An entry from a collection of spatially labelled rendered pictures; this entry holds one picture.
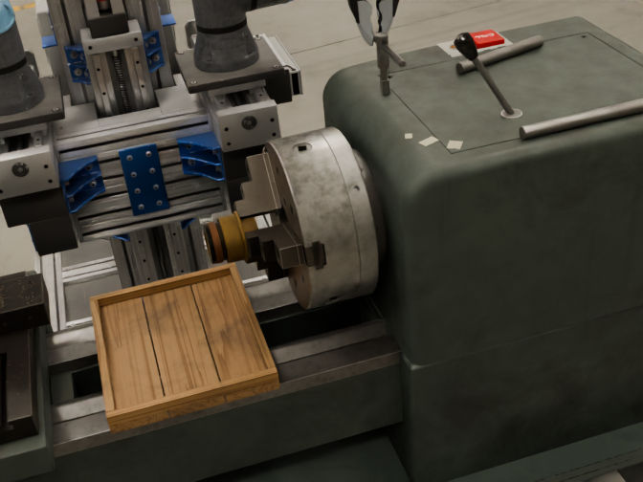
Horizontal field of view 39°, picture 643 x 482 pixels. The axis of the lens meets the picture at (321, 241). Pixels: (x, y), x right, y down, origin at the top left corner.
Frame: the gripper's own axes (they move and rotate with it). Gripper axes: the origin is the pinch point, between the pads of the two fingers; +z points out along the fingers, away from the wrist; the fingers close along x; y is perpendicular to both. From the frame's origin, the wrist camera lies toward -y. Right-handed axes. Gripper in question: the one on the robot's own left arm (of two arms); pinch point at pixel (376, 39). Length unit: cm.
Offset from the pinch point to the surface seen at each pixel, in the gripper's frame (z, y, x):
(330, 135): 11.2, -11.2, 13.2
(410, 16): 134, 349, -141
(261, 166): 17.1, -6.2, 25.2
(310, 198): 15.6, -22.9, 20.8
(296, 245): 22.7, -24.9, 24.5
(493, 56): 7.7, -0.7, -22.9
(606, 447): 81, -37, -32
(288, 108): 134, 259, -39
